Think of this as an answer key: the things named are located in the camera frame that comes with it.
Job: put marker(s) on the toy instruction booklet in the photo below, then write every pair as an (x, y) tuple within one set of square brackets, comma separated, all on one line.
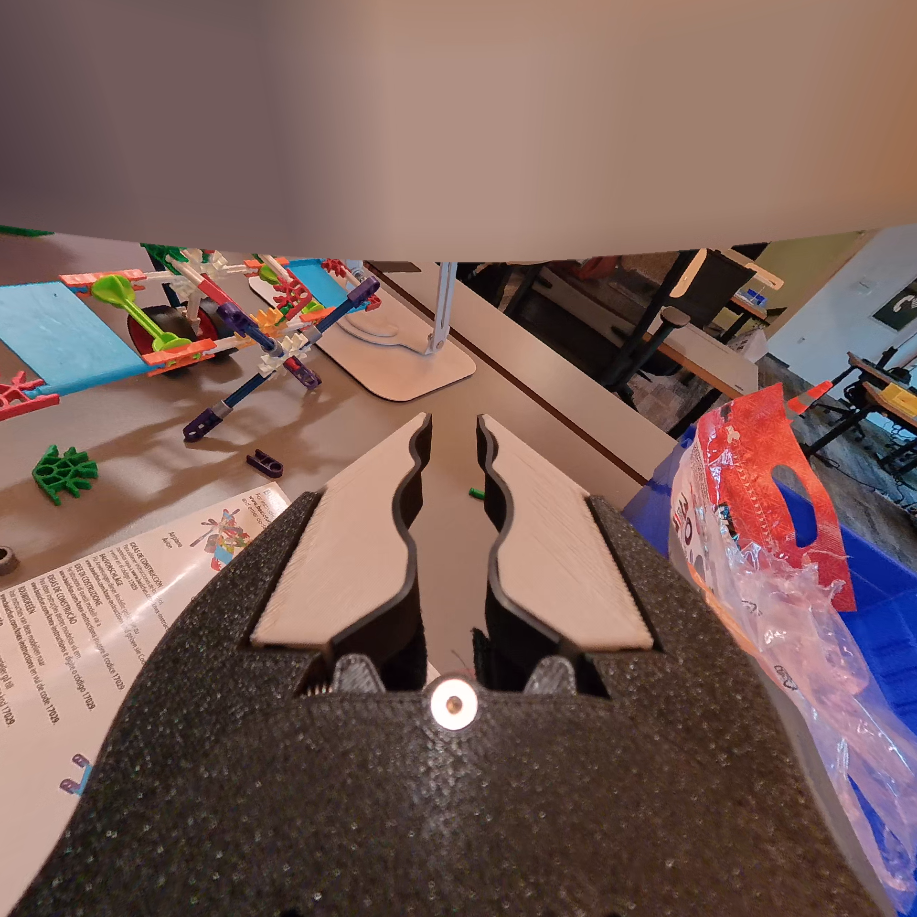
[(71, 630)]

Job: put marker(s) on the green fan connector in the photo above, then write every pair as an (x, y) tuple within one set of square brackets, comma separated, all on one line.
[(54, 473), (25, 231)]

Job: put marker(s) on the blue plastic bin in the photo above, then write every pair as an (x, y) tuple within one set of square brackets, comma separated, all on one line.
[(888, 609)]

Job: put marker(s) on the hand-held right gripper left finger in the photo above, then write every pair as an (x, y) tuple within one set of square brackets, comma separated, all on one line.
[(351, 559)]

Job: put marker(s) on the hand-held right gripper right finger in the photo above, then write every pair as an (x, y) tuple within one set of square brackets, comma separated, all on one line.
[(566, 566)]

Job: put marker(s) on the purple plastic clip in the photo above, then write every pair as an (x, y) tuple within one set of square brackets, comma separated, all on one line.
[(261, 461), (75, 777)]

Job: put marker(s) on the orange traffic cone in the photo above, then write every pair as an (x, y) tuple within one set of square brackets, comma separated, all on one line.
[(813, 395)]

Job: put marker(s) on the wooden and white book stand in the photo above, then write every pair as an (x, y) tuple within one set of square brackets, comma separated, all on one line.
[(401, 372)]

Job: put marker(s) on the black office chair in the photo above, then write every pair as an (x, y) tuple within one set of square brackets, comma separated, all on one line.
[(648, 337)]

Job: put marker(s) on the colourful construction toy plane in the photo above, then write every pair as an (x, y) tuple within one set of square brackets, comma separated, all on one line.
[(57, 337)]

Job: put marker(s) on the clear plastic bag red header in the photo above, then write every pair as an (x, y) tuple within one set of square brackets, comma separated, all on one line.
[(759, 458)]

